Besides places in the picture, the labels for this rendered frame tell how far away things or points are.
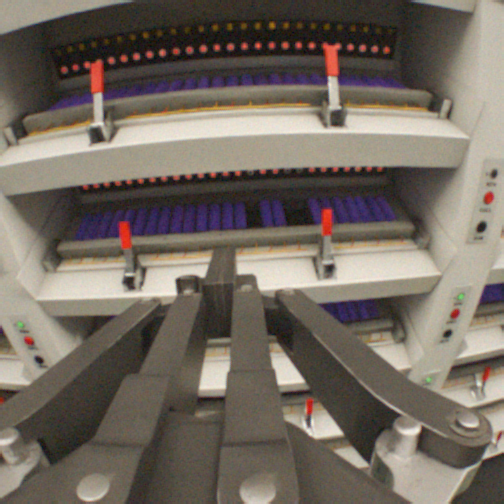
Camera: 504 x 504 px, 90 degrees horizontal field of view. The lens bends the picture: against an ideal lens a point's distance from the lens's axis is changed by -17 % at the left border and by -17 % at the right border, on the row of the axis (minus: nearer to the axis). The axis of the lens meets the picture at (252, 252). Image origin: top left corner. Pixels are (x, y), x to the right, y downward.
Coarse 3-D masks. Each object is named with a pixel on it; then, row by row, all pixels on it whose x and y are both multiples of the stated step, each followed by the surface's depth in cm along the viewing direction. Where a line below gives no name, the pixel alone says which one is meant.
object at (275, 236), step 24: (96, 240) 43; (120, 240) 43; (144, 240) 43; (168, 240) 43; (192, 240) 43; (216, 240) 43; (240, 240) 43; (264, 240) 44; (288, 240) 44; (312, 240) 44; (336, 240) 45; (360, 240) 45; (72, 264) 42
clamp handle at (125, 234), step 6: (120, 222) 38; (126, 222) 38; (120, 228) 38; (126, 228) 38; (120, 234) 38; (126, 234) 38; (126, 240) 38; (126, 246) 38; (126, 252) 39; (126, 258) 39; (132, 258) 39; (126, 264) 39; (132, 264) 39; (132, 270) 39
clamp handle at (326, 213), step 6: (324, 210) 38; (330, 210) 38; (324, 216) 39; (330, 216) 39; (324, 222) 39; (330, 222) 39; (324, 228) 39; (330, 228) 39; (324, 234) 39; (330, 234) 39; (324, 240) 39; (330, 240) 39; (324, 246) 40; (330, 246) 40; (324, 252) 40; (330, 252) 40; (324, 258) 40; (330, 258) 40
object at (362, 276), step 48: (96, 192) 49; (144, 192) 50; (192, 192) 50; (48, 240) 43; (384, 240) 45; (432, 240) 42; (48, 288) 40; (96, 288) 40; (144, 288) 40; (336, 288) 41; (384, 288) 42; (432, 288) 43
